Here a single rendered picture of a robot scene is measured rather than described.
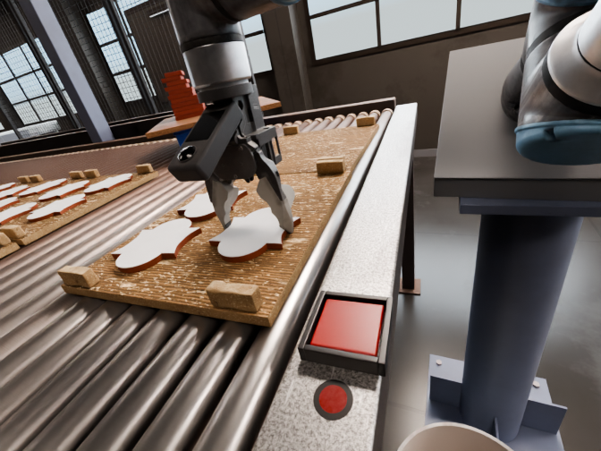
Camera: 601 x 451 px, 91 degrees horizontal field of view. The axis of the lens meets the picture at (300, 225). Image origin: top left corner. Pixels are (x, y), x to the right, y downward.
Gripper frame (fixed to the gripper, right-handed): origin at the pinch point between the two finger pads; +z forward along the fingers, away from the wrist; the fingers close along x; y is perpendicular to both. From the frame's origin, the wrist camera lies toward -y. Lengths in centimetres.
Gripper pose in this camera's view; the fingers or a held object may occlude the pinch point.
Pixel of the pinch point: (255, 231)
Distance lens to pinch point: 45.3
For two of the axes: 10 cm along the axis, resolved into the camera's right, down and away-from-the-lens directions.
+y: 3.5, -4.8, 8.1
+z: 1.8, 8.8, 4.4
